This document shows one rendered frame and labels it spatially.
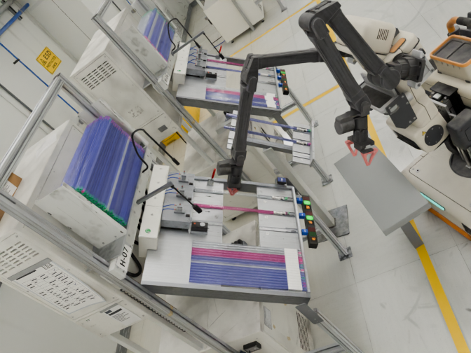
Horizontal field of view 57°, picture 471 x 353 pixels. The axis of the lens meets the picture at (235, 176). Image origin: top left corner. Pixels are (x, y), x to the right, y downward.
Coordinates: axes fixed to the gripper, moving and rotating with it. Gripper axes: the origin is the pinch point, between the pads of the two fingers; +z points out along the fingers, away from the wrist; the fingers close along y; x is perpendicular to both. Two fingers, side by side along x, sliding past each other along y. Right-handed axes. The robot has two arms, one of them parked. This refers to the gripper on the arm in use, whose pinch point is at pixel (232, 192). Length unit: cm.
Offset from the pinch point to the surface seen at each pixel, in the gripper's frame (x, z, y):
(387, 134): 119, 17, -100
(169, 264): -27, 1, 48
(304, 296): 31, -1, 60
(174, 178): -30.1, -5.3, -0.9
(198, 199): -17.0, 0.6, 6.3
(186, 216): -22.2, -5.3, 24.9
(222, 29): -2, 96, -440
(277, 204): 23.7, 0.6, 4.6
